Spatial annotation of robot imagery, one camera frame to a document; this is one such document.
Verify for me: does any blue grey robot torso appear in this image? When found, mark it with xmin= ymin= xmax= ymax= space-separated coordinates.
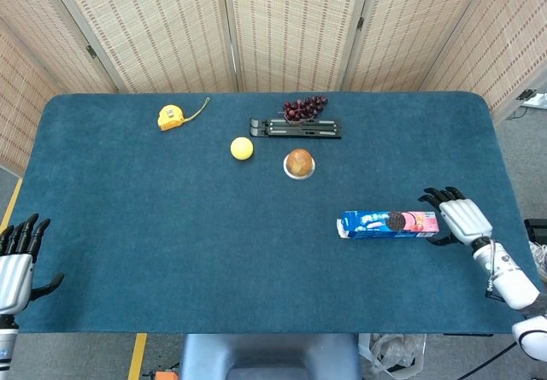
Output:
xmin=179 ymin=333 xmax=362 ymax=380

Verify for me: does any woven folding screen panel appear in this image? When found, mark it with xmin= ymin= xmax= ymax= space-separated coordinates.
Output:
xmin=421 ymin=0 xmax=547 ymax=120
xmin=221 ymin=0 xmax=373 ymax=93
xmin=341 ymin=0 xmax=502 ymax=93
xmin=42 ymin=0 xmax=239 ymax=94
xmin=0 ymin=0 xmax=117 ymax=176

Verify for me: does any yellow ball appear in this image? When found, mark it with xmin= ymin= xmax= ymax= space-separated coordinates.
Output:
xmin=230 ymin=137 xmax=255 ymax=161

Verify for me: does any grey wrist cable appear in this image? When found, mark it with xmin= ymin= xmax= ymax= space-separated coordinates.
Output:
xmin=485 ymin=239 xmax=500 ymax=291

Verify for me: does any red grape bunch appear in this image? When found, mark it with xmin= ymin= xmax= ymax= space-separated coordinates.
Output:
xmin=282 ymin=94 xmax=329 ymax=123

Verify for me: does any clear plastic bag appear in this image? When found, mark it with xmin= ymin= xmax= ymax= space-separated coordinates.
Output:
xmin=357 ymin=332 xmax=428 ymax=375

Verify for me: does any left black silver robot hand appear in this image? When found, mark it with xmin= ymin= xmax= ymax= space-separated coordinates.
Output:
xmin=0 ymin=213 xmax=66 ymax=316

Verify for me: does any black plastic crate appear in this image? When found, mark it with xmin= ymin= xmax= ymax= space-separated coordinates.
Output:
xmin=524 ymin=218 xmax=547 ymax=254

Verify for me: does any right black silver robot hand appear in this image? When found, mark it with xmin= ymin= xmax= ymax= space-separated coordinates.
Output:
xmin=418 ymin=186 xmax=494 ymax=246

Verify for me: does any blue table cloth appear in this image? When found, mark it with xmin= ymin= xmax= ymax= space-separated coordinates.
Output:
xmin=9 ymin=91 xmax=536 ymax=336

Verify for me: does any white power strip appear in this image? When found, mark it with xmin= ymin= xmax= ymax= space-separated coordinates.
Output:
xmin=519 ymin=92 xmax=547 ymax=110

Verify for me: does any yellow tape measure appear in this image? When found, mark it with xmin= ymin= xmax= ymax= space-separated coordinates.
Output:
xmin=156 ymin=96 xmax=211 ymax=132

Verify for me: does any blue cookie package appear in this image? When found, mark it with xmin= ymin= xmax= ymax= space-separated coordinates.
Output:
xmin=336 ymin=209 xmax=440 ymax=240

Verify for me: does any black floor cable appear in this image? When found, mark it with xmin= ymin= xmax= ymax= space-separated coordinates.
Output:
xmin=459 ymin=340 xmax=519 ymax=380

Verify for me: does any orange jelly cup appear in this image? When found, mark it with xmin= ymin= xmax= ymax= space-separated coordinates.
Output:
xmin=282 ymin=148 xmax=317 ymax=180

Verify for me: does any black folding stand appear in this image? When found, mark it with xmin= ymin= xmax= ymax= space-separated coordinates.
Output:
xmin=249 ymin=117 xmax=343 ymax=141

